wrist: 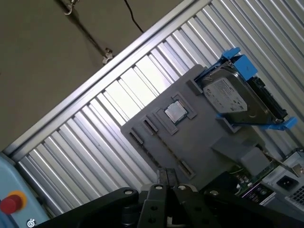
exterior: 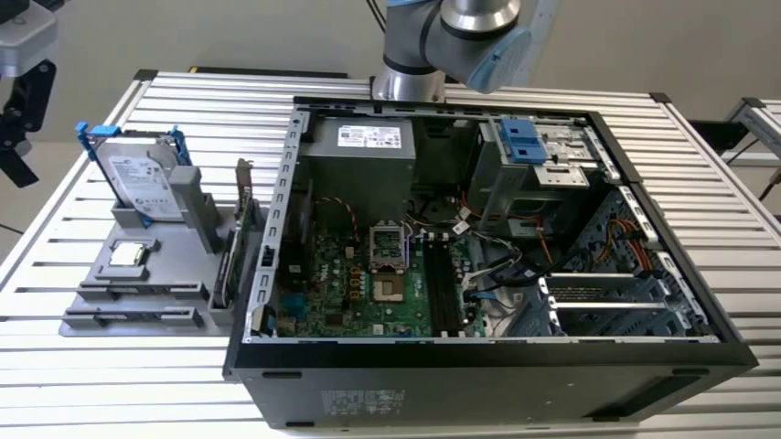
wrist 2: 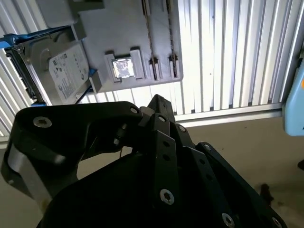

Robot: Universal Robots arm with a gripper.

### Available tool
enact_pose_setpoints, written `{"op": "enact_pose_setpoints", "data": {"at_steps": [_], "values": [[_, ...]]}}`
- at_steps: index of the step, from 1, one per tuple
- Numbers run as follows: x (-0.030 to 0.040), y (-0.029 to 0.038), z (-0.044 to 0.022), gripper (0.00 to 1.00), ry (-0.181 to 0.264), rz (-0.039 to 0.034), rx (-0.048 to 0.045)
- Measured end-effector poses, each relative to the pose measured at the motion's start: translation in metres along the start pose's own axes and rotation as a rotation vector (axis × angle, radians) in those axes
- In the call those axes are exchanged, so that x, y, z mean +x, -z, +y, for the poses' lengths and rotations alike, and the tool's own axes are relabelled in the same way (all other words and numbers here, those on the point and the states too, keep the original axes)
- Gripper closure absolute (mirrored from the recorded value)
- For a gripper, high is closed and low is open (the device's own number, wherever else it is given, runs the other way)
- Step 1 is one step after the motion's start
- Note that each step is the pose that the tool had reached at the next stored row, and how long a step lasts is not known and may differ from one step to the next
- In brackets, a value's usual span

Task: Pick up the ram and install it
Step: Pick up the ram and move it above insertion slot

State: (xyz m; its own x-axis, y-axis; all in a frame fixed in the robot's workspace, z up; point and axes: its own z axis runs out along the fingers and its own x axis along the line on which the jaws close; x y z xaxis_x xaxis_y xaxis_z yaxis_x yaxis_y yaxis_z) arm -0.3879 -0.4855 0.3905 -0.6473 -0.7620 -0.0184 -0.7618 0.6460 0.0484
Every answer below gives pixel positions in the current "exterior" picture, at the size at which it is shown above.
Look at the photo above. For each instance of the graphics card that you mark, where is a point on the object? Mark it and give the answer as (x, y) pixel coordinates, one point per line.
(228, 270)

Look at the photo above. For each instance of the black PC case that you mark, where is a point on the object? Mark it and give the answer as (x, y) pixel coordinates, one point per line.
(427, 393)

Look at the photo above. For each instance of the blue plastic drive bracket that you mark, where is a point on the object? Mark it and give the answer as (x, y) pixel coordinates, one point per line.
(518, 137)

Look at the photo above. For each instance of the black RAM slot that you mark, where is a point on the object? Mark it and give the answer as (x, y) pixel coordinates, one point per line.
(454, 288)
(431, 288)
(446, 288)
(439, 288)

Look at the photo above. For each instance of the green motherboard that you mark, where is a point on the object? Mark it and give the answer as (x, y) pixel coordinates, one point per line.
(342, 292)

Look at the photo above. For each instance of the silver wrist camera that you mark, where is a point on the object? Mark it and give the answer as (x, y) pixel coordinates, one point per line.
(27, 41)

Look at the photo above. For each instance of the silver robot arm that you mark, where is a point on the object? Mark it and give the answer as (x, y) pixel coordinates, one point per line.
(415, 41)

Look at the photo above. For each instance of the CPU socket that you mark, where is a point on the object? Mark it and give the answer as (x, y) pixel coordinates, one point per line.
(390, 289)

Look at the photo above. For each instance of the metal slat side table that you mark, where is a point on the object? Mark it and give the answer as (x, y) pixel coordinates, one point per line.
(756, 119)

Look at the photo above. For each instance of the grey perforated disk bay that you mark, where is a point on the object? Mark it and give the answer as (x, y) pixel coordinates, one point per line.
(586, 305)

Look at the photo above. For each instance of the grey parts rack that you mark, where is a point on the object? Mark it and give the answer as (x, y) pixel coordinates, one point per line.
(164, 256)

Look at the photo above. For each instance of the hard disk in blue carrier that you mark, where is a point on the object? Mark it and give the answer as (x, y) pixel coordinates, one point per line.
(140, 183)

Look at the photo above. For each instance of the grey power supply unit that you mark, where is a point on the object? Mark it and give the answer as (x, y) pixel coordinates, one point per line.
(359, 183)

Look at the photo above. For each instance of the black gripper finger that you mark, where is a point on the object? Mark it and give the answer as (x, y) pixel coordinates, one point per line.
(37, 91)

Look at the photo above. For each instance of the RAM stick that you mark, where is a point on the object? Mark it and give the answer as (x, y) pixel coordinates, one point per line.
(134, 314)
(140, 288)

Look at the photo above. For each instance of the silver CPU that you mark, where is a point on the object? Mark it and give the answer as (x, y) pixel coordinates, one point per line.
(128, 253)

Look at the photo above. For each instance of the silver disk bay cage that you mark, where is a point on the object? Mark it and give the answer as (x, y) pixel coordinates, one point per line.
(506, 183)

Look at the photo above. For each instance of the black case fan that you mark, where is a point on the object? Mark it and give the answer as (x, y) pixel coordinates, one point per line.
(304, 215)

